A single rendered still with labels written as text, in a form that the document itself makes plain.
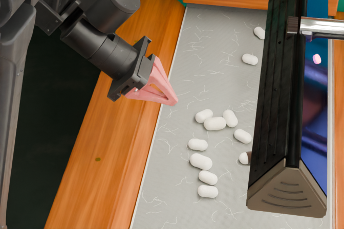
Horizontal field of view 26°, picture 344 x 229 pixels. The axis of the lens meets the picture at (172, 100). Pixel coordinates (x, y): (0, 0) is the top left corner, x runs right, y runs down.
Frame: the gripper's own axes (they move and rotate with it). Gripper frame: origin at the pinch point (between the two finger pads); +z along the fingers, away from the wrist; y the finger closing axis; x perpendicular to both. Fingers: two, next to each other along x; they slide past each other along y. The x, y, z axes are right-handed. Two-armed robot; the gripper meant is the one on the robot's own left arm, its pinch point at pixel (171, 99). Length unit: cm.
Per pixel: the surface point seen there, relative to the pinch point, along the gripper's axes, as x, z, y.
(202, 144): 4.5, 10.4, 1.2
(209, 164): 3.5, 11.6, -3.0
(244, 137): 0.1, 15.5, 4.1
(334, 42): -10.3, 26.0, 31.9
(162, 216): 8.7, 8.3, -13.4
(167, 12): 11.1, 0.7, 36.5
